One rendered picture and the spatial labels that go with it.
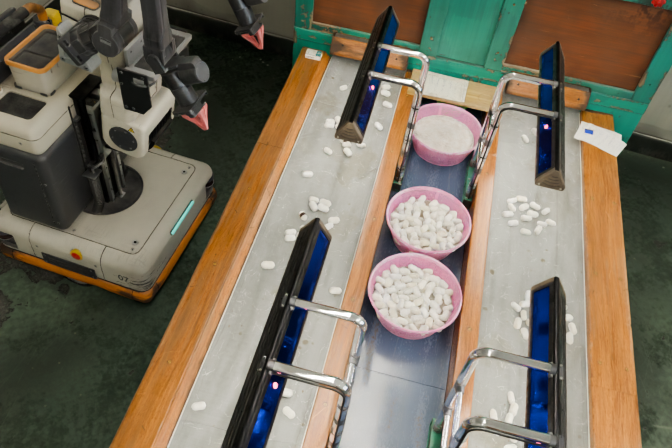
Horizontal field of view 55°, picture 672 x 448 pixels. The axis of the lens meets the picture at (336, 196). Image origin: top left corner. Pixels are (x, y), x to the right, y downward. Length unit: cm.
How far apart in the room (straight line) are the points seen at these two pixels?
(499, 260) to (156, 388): 104
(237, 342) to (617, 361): 101
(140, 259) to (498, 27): 155
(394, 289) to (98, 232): 123
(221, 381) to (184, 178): 124
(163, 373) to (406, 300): 68
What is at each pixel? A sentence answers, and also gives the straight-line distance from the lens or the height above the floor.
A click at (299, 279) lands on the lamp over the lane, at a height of 111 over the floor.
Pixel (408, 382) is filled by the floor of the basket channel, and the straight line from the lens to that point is 181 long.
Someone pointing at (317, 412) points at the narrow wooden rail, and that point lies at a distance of 164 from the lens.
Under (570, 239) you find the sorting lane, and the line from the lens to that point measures 217.
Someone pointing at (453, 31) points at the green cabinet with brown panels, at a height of 96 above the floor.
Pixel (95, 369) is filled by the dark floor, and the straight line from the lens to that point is 262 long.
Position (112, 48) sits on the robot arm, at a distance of 181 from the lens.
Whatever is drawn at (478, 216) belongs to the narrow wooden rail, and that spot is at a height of 76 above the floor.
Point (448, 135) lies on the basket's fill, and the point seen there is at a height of 73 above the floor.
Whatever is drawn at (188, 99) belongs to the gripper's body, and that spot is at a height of 110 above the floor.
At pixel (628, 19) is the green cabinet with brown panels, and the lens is 247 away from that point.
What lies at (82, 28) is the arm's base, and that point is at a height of 123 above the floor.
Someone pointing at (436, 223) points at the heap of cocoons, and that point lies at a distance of 206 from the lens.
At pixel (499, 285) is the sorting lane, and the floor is 74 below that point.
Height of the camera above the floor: 226
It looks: 48 degrees down
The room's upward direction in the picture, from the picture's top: 8 degrees clockwise
